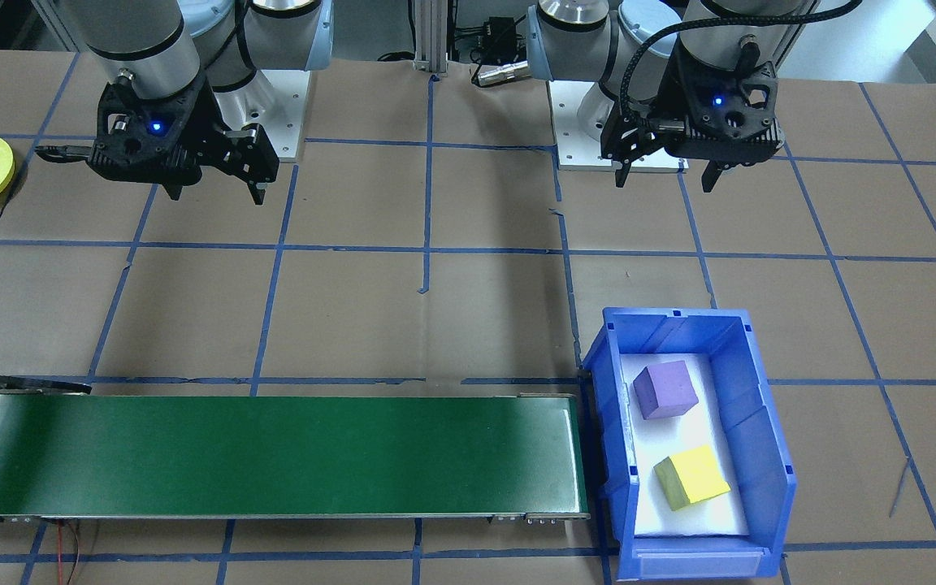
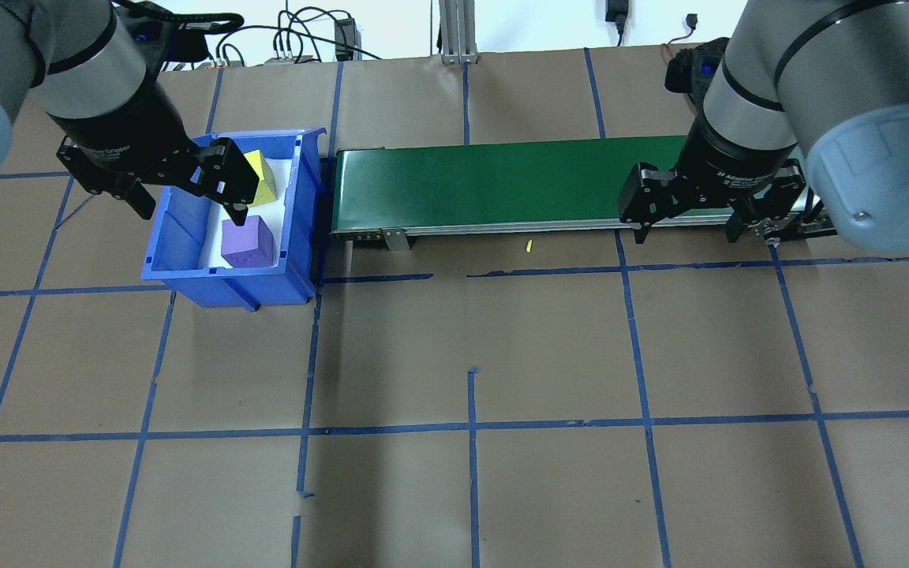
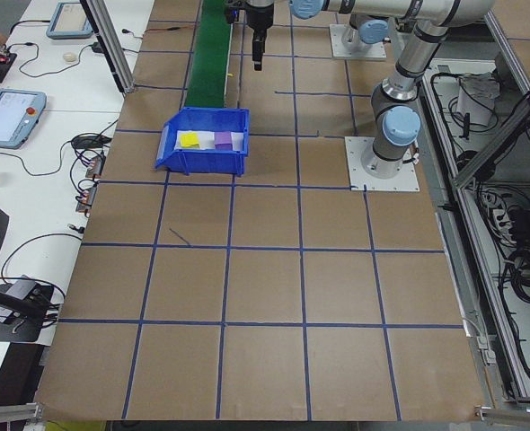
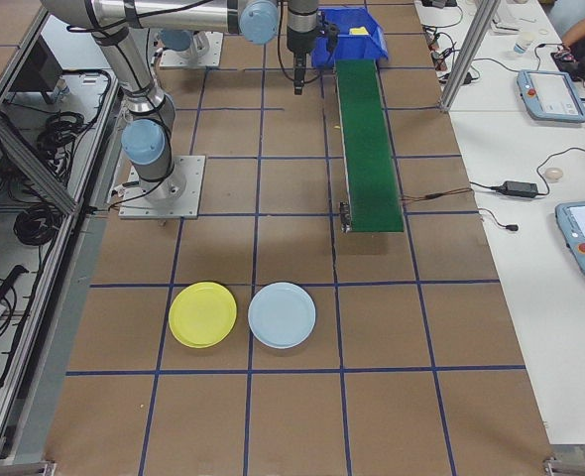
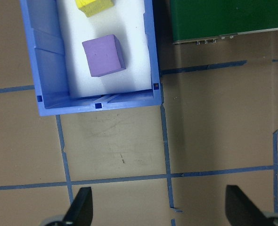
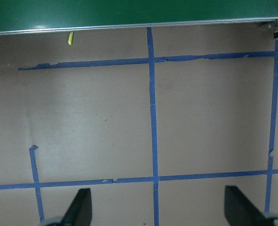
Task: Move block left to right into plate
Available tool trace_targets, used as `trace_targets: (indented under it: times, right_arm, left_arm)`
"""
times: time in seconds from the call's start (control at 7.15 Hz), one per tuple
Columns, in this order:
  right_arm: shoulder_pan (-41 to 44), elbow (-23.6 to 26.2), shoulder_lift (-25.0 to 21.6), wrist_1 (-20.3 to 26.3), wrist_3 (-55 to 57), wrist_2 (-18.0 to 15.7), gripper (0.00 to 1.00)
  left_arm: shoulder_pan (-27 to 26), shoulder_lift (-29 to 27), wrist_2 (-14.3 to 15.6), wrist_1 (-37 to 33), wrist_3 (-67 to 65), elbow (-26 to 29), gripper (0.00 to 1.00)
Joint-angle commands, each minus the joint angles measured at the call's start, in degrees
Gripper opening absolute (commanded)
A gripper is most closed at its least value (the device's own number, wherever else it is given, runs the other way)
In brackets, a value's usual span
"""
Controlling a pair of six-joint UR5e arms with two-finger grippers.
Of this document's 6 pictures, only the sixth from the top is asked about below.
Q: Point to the green conveyor belt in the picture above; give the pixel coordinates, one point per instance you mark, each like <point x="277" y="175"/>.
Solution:
<point x="129" y="11"/>

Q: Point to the small yellow scrap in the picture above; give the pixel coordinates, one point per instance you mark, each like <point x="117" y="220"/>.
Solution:
<point x="70" y="38"/>

